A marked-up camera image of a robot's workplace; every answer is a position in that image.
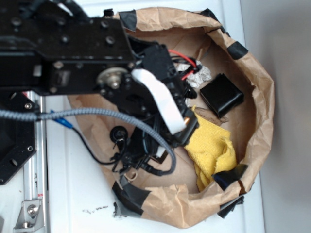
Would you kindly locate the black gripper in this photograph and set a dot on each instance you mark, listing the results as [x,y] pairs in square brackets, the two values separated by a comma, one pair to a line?
[143,145]

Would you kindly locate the yellow microfiber cloth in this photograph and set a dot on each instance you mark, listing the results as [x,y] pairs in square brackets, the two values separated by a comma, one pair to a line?
[210,147]

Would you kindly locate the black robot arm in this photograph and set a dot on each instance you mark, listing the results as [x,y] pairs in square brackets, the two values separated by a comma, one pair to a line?
[52,47]

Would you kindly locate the brown paper bag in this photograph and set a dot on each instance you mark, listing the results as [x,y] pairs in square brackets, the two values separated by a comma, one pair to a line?
[175,199]

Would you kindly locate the white plastic bin lid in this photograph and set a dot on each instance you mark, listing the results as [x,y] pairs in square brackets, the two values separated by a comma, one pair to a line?
[80,200]

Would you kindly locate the crumpled white paper ball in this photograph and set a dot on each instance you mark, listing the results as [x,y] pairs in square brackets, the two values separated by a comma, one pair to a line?
[194,76]

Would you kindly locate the black square box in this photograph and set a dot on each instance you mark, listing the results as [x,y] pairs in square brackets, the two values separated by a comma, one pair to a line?
[221,95]

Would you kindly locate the aluminium extrusion rail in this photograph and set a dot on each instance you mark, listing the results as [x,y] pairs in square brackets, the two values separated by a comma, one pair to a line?
[35,174]

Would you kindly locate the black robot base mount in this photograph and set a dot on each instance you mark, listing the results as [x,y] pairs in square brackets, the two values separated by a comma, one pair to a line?
[17,138]

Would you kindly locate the metal corner bracket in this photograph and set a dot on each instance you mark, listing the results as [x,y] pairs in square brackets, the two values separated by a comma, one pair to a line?
[30,219]

